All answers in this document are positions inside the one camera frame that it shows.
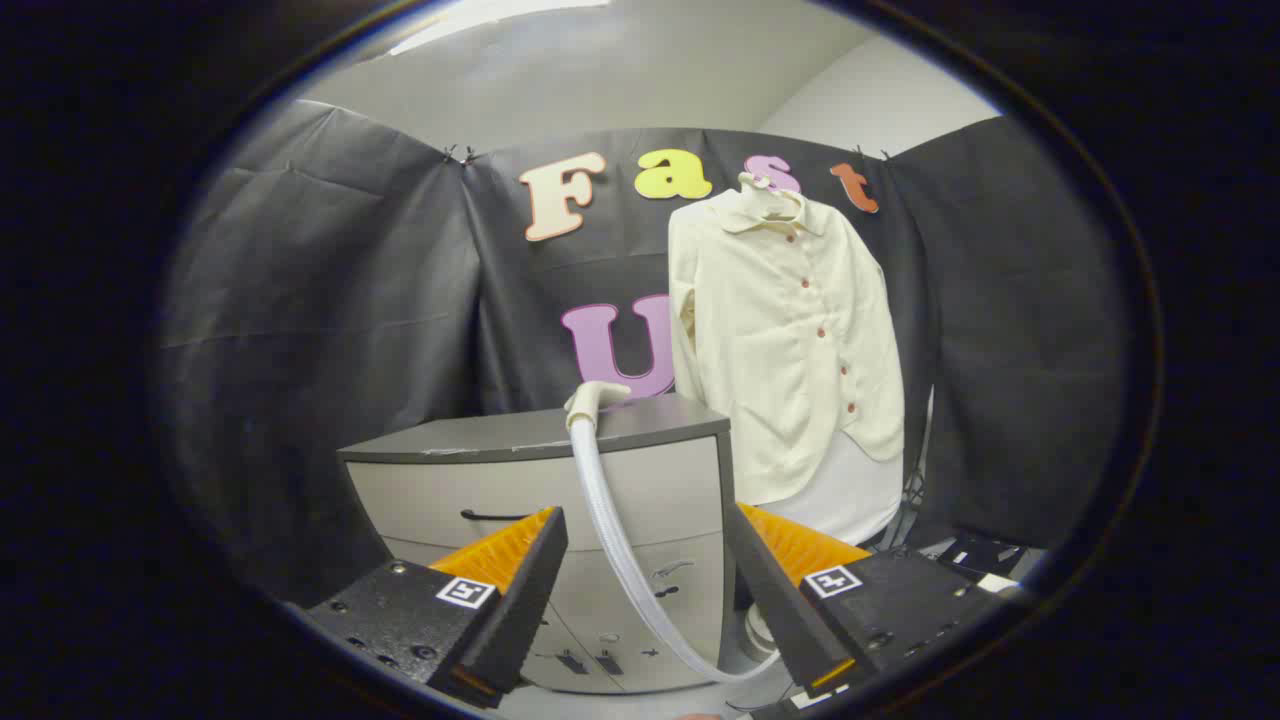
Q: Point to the grey drawer cabinet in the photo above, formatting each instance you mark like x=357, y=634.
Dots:
x=650, y=490

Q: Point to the white garment steamer head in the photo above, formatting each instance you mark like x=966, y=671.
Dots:
x=595, y=400

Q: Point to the cream button-up shirt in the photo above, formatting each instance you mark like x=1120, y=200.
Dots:
x=780, y=340

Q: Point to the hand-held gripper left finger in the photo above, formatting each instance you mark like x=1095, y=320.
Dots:
x=520, y=600

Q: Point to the white plastic hanger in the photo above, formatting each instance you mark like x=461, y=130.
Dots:
x=760, y=195

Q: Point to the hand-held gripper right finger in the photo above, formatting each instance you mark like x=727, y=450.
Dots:
x=780, y=600

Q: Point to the black flat box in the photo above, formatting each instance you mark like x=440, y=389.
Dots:
x=975, y=553

